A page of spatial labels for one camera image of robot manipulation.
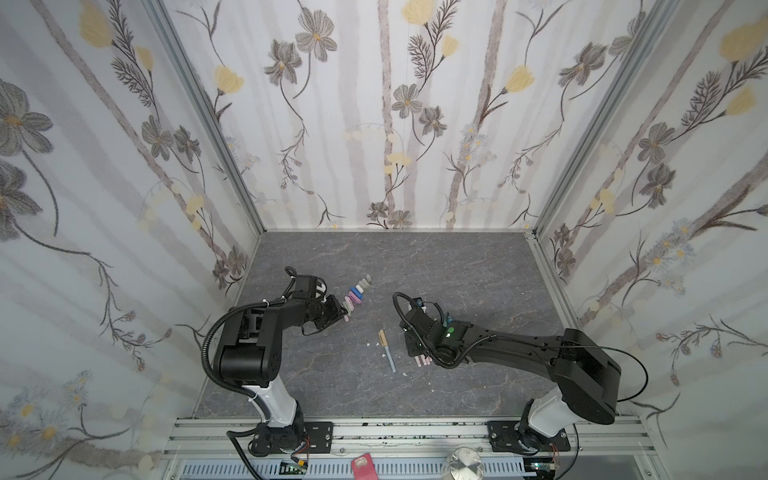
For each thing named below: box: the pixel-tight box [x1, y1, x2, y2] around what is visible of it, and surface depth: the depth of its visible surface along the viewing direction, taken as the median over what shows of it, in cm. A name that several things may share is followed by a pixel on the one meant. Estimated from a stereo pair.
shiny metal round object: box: [449, 446, 485, 480], surface depth 60 cm
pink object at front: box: [352, 453, 379, 480], surface depth 71 cm
